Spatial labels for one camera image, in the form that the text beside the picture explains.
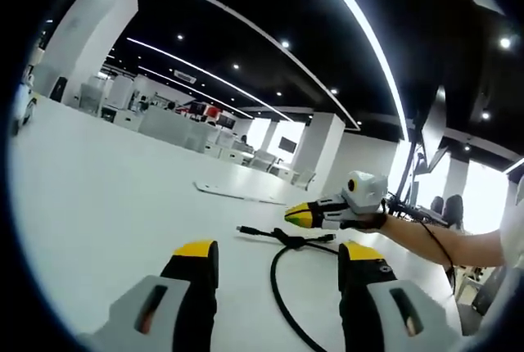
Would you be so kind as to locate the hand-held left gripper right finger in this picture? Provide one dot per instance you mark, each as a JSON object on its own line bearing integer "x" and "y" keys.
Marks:
{"x": 364, "y": 299}

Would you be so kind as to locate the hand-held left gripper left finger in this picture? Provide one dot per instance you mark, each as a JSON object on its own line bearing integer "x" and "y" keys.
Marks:
{"x": 184, "y": 294}

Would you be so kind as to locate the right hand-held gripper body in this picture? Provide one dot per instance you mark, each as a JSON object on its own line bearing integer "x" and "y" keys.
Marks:
{"x": 368, "y": 192}

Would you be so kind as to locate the white desk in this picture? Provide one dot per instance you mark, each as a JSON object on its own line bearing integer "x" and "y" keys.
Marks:
{"x": 123, "y": 188}

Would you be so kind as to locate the grey desk partition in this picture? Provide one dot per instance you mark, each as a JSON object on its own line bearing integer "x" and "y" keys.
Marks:
{"x": 176, "y": 127}

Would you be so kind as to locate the person's right hand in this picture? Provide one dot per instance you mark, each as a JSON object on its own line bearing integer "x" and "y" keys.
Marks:
{"x": 368, "y": 224}

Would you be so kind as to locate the grey office chair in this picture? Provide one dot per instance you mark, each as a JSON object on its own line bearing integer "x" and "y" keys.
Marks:
{"x": 304, "y": 179}

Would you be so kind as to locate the flat white board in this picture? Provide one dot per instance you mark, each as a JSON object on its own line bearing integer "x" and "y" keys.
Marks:
{"x": 237, "y": 192}

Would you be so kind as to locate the person's white sleeve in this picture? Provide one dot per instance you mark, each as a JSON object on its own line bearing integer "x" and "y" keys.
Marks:
{"x": 511, "y": 229}

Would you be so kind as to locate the curved ceiling light strip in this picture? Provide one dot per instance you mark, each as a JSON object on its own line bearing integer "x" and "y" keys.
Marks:
{"x": 368, "y": 32}

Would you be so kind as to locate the white and black toy robot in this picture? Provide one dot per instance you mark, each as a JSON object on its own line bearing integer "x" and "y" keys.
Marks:
{"x": 23, "y": 102}

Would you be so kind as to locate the wall television screen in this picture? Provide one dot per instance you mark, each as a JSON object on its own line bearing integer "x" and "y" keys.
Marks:
{"x": 287, "y": 144}

